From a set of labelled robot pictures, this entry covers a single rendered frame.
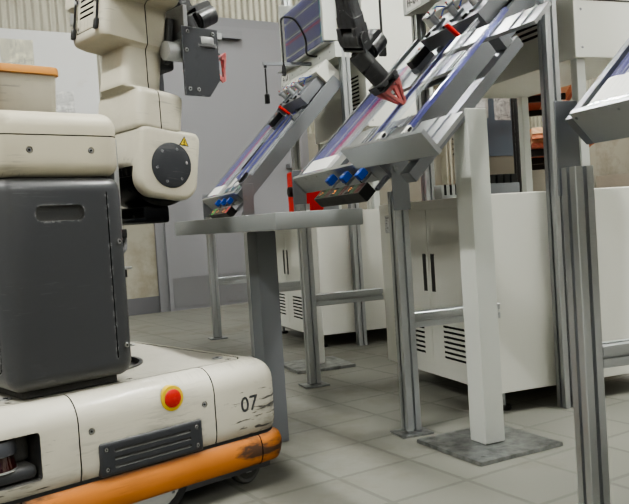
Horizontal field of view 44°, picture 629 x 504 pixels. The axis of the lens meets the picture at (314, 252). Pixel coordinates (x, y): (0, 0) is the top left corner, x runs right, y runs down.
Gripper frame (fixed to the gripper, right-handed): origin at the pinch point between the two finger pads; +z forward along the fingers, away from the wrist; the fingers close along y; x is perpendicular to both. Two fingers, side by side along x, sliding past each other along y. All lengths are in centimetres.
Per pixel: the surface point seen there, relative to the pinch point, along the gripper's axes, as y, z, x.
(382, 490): -58, 38, 92
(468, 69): -20.4, 3.3, -11.1
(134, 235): 362, -1, 47
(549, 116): -23.7, 29.2, -18.4
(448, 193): 10.9, 33.2, 4.5
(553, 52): -23.9, 18.0, -32.4
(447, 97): -20.4, 3.9, -0.8
